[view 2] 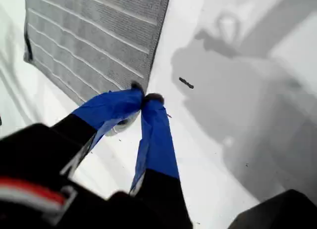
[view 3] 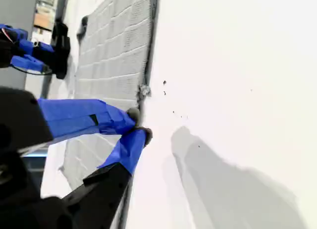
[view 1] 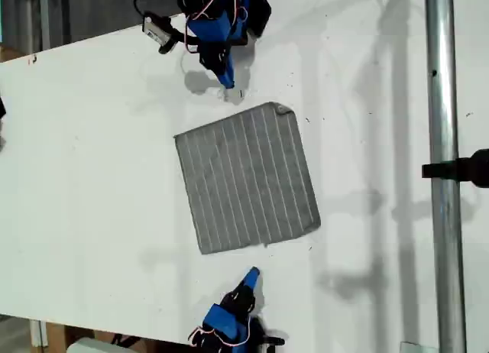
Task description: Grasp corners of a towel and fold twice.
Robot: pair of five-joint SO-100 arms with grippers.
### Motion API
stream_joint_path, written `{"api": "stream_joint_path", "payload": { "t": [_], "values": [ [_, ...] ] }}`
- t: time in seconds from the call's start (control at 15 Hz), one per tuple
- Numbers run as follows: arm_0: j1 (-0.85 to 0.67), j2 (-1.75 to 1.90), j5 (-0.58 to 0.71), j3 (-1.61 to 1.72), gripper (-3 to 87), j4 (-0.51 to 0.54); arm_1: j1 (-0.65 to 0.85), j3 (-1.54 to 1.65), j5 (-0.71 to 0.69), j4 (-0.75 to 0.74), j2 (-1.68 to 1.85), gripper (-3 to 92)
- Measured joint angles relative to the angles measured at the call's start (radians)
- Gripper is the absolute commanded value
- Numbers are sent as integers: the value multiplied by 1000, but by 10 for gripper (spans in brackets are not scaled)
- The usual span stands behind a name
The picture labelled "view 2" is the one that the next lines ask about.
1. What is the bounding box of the grey striped towel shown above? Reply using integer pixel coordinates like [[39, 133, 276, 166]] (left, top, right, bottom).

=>
[[23, 0, 172, 104]]

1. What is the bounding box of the arm red white wire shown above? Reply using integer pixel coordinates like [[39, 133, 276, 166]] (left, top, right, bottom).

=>
[[0, 176, 69, 212]]

